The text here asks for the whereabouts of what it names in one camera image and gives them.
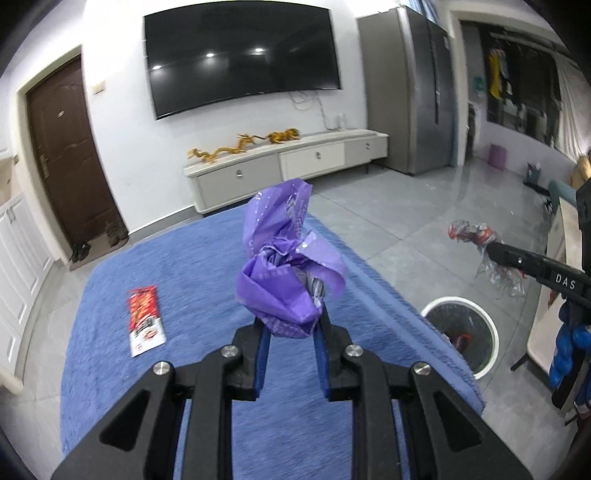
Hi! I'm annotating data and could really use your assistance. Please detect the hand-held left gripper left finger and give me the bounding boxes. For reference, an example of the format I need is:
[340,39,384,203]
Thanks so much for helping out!
[52,318,273,480]

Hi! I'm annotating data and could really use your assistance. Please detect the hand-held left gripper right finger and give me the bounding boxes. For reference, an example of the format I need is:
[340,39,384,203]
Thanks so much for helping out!
[305,309,534,480]

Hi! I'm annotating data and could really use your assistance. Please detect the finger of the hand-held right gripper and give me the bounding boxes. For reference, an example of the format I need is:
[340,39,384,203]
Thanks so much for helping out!
[487,242,548,283]

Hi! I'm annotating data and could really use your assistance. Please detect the red and clear snack wrapper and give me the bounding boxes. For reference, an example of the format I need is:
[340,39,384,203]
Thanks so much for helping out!
[447,219,527,298]

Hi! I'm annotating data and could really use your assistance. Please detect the purple plastic wrapper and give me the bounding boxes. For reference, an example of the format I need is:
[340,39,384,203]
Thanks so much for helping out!
[235,179,347,341]

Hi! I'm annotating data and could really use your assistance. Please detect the white round trash bin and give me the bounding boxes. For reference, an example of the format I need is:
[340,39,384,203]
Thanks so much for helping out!
[420,296,499,380]

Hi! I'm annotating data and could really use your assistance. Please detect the red and white strip packet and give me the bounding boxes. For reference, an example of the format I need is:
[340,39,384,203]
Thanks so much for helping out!
[127,285,166,358]

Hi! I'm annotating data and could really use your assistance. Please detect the person's right hand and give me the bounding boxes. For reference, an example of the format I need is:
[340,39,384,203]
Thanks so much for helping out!
[549,302,591,398]

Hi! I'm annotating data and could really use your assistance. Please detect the beige table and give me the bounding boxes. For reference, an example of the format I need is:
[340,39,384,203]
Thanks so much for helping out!
[510,196,591,374]

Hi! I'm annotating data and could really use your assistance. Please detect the dark small floor bin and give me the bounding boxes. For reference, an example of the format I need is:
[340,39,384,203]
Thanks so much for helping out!
[523,162,549,190]

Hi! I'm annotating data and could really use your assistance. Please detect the blue towel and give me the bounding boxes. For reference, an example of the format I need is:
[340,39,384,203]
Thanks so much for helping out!
[60,205,488,480]

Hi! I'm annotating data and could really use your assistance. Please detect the white television cabinet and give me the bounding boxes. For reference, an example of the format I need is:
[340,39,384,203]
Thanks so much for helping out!
[183,129,389,215]

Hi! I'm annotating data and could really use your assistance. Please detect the yellow hanging garment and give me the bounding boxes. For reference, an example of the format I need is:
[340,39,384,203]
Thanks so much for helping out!
[489,48,507,100]

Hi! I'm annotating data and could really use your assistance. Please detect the grey doormat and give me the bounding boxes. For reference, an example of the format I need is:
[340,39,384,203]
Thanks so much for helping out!
[69,239,130,271]

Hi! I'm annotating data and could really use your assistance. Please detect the grey refrigerator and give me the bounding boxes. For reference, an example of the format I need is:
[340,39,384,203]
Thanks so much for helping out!
[357,7,455,176]

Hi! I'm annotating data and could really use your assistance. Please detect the golden dragon figurine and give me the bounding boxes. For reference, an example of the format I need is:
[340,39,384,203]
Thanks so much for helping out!
[187,134,267,164]

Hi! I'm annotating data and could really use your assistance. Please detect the golden tiger figurine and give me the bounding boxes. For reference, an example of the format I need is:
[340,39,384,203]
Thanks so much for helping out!
[267,128,302,145]

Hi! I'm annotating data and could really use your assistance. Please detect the white base cabinets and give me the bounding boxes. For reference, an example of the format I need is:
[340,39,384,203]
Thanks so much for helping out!
[0,191,55,365]

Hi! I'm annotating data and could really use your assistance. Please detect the brown entrance door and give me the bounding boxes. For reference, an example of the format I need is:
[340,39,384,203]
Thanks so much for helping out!
[25,58,122,247]

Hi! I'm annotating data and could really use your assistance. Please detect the black wall television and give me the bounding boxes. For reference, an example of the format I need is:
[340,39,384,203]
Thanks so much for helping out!
[143,2,342,121]

